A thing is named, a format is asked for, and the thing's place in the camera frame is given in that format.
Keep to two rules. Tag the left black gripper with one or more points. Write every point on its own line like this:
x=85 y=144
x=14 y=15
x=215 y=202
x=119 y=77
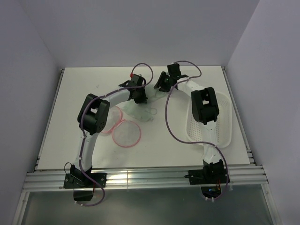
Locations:
x=143 y=100

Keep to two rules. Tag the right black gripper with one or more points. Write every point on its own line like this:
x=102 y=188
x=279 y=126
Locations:
x=160 y=82

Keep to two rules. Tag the mint green bra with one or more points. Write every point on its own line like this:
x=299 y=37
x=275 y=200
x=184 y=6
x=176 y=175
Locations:
x=143 y=112

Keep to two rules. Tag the pink mesh laundry bag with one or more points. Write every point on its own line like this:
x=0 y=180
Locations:
x=124 y=133

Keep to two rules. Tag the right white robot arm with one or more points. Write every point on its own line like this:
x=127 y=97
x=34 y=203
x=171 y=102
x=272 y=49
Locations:
x=205 y=111

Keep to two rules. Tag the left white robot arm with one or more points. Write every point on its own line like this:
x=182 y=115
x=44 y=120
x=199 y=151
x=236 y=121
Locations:
x=92 y=120

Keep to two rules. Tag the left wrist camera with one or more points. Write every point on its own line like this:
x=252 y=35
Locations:
x=135 y=76

